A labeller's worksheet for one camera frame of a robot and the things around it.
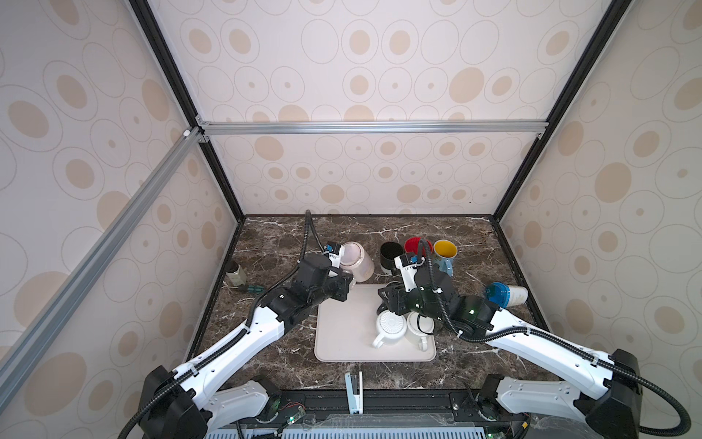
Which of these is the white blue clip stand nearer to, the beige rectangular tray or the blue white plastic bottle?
the beige rectangular tray

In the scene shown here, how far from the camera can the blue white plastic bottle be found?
2.93 ft

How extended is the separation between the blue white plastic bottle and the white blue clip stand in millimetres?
521

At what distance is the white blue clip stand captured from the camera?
0.73m
